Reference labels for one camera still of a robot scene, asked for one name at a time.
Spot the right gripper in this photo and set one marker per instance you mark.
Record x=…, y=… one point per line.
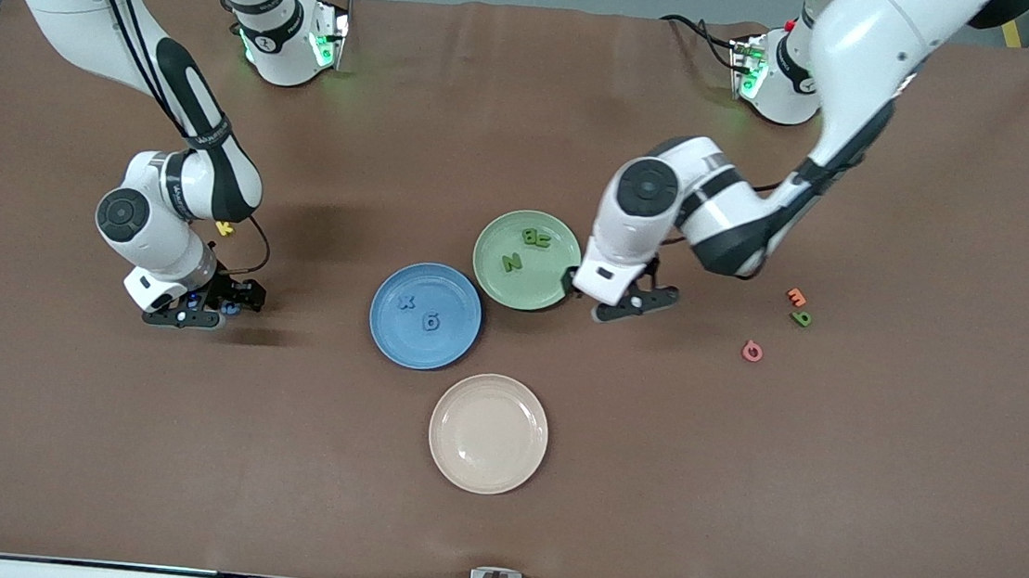
x=227, y=290

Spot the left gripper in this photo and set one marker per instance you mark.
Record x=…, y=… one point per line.
x=567, y=279

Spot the green foam lowercase n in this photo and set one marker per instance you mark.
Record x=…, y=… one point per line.
x=541, y=239

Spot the green foam letter B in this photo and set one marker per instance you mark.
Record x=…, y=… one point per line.
x=529, y=234

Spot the green foam capital N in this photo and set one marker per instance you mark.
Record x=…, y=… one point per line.
x=511, y=262

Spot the blue foam letter X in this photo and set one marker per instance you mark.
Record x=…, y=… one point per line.
x=408, y=302

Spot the blue plastic plate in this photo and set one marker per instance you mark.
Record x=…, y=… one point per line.
x=407, y=340

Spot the blue foam lowercase g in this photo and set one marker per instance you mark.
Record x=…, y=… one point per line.
x=430, y=322

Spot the green foam lowercase q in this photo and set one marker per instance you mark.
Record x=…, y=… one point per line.
x=802, y=318

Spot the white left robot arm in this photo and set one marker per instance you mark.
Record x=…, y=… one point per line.
x=870, y=59

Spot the yellow foam letter K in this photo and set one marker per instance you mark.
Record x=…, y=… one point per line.
x=224, y=228

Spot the green plastic plate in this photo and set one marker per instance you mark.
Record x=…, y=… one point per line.
x=533, y=286

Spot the pink foam letter Q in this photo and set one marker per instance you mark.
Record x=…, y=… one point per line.
x=752, y=350

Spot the brown table cover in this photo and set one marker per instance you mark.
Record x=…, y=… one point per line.
x=184, y=446

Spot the orange foam letter E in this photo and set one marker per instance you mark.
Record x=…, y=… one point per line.
x=796, y=297

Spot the beige plastic plate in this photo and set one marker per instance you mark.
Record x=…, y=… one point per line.
x=488, y=433

